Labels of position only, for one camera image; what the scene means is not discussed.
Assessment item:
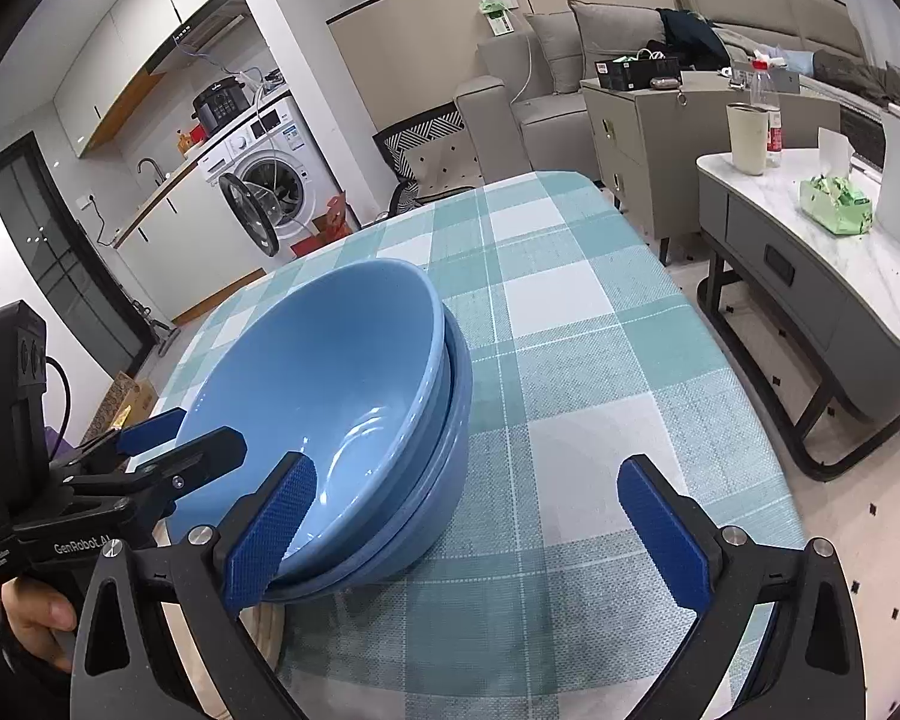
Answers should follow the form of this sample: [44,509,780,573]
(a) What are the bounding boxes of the white washing machine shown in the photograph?
[199,94,338,260]

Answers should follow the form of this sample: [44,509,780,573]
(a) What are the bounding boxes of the black cable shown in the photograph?
[45,356,74,458]

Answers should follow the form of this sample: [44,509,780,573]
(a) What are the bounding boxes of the grey sofa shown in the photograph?
[456,0,900,188]

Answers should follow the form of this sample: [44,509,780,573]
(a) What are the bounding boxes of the grey storage box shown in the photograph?
[730,56,802,95]

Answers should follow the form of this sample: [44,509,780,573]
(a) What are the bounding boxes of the marble top coffee table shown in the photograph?
[696,146,900,482]

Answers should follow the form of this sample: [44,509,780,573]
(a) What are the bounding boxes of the grey sofa pillow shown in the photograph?
[568,0,665,95]
[523,11,582,95]

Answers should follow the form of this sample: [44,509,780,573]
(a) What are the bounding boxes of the white upper kitchen cabinets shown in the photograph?
[52,0,233,158]

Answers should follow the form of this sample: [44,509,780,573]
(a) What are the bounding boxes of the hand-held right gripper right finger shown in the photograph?
[617,454,867,720]

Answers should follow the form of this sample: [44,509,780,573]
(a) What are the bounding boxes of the beige tumbler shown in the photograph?
[726,103,767,177]

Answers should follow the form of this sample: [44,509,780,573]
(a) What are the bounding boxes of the beige ridged plate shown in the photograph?
[236,600,287,683]

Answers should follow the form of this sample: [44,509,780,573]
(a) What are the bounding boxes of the white kitchen counter cabinet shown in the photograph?
[112,157,271,327]

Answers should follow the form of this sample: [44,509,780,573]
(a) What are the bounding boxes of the person's left hand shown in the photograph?
[0,577,80,665]

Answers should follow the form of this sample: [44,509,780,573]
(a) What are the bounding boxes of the blue ceramic bowl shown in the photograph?
[274,315,455,586]
[262,319,472,602]
[171,259,448,563]

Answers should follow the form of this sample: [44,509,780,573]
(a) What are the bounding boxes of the range hood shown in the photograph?
[146,0,252,76]

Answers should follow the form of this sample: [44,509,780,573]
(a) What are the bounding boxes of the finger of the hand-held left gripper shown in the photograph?
[64,406,188,477]
[64,426,248,533]

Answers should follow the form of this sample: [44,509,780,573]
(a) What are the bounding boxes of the grey nightstand cabinet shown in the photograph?
[579,71,841,245]

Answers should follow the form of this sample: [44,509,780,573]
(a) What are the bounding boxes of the black framed glass door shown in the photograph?
[0,131,155,368]

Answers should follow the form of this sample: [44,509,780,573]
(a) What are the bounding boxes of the brown cardboard box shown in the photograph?
[94,371,158,436]

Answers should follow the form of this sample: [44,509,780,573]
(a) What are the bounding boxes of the red cardboard box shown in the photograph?
[289,193,361,256]

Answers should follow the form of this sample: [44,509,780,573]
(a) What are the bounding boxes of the black pressure cooker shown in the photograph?
[193,75,252,132]

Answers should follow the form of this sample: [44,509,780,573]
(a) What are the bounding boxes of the dark jacket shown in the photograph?
[649,7,732,70]

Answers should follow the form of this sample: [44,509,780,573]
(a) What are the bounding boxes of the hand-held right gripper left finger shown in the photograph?
[70,452,317,720]

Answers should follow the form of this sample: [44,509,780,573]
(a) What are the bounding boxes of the clear bottle with red cap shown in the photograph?
[750,49,787,168]

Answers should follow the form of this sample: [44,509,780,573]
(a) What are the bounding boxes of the green tissue packet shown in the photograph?
[799,127,876,239]

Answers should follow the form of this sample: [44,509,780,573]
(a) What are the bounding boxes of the teal checked tablecloth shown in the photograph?
[146,171,807,720]

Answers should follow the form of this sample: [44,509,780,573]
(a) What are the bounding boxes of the black open box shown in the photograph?
[595,56,681,93]

